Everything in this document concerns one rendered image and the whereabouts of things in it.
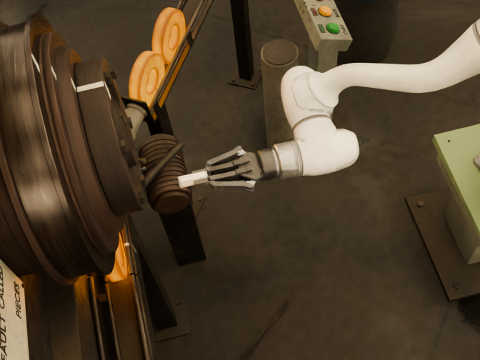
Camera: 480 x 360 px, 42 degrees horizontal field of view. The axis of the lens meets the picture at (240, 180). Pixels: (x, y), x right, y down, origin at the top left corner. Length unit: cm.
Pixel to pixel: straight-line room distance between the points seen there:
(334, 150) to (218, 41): 139
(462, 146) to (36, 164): 141
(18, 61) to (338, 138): 82
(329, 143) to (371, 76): 19
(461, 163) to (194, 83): 118
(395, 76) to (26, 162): 83
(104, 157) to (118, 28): 198
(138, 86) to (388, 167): 109
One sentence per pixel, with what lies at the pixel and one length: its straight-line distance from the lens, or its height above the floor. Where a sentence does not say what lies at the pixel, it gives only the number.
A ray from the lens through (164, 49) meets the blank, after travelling 180.
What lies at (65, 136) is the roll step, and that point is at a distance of 97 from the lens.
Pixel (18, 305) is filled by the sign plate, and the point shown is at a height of 110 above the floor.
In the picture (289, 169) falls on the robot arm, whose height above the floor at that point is 74.
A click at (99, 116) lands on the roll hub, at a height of 124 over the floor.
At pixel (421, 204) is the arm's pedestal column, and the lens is 232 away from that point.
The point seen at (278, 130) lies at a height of 18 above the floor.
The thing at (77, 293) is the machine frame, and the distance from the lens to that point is 132.
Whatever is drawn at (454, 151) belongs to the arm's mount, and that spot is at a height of 38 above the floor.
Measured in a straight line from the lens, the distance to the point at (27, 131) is 95.
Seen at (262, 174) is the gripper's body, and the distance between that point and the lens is 151.
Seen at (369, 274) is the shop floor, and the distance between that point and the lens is 220.
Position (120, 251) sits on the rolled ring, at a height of 69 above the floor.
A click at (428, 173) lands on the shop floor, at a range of 243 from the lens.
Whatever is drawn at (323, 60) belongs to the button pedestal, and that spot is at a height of 44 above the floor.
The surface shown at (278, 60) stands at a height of 52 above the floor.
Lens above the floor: 202
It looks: 58 degrees down
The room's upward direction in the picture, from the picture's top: 8 degrees counter-clockwise
